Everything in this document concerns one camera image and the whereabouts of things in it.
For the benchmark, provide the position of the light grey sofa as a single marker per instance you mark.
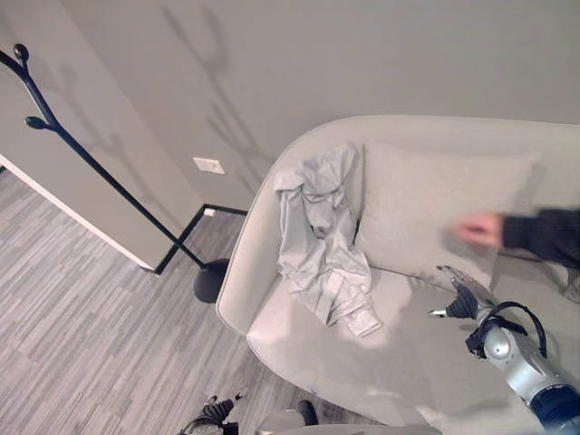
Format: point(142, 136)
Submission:
point(408, 281)

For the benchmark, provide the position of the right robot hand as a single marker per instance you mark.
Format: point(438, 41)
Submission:
point(462, 300)

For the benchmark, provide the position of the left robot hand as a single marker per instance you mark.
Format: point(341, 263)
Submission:
point(217, 408)

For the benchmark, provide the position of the silver robot leg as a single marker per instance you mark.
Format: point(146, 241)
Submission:
point(283, 422)

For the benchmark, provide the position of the person's hand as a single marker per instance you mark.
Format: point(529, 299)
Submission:
point(476, 229)

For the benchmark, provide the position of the light grey shirt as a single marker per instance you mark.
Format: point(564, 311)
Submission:
point(324, 240)

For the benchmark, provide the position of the dark robot foot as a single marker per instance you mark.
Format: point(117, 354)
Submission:
point(308, 411)

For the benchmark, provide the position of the black coat rack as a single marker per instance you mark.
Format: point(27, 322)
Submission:
point(104, 167)

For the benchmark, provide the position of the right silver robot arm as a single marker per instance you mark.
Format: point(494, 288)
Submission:
point(521, 362)

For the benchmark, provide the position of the light grey cushion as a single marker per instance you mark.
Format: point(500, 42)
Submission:
point(435, 213)

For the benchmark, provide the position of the white wall outlet plate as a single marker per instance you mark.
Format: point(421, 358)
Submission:
point(208, 165)

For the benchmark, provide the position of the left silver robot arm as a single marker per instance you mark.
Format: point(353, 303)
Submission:
point(206, 427)

